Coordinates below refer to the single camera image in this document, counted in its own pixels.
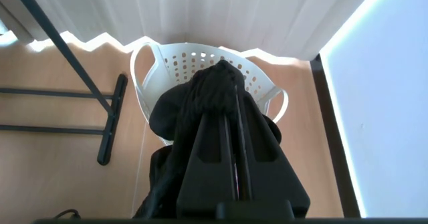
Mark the white laundry basket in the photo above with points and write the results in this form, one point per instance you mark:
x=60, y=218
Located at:
x=147, y=90

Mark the black clothes rack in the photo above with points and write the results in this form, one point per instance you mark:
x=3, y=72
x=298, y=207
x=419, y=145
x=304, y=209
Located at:
x=112, y=117

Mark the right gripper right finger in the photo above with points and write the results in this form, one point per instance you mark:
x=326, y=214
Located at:
x=271, y=170

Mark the beige curtain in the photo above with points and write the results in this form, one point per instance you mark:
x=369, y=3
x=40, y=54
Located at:
x=200, y=10

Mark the black ribbed garment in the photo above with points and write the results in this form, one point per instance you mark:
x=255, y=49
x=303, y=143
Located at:
x=207, y=90

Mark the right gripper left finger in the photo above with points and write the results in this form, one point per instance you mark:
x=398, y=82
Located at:
x=207, y=170

